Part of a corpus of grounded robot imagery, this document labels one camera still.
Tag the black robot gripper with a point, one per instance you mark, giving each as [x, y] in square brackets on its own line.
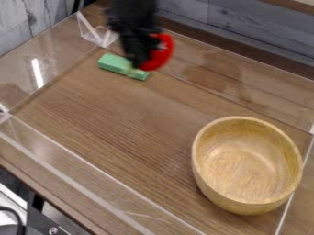
[133, 19]

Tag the red plush strawberry toy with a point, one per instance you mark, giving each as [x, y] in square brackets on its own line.
[162, 54]

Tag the green rectangular block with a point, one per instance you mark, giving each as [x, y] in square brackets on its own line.
[118, 64]

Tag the wooden bowl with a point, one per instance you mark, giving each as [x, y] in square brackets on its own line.
[248, 164]

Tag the black metal table clamp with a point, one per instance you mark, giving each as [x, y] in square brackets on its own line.
[38, 223]

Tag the clear acrylic tray wall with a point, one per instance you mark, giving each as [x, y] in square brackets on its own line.
[102, 203]

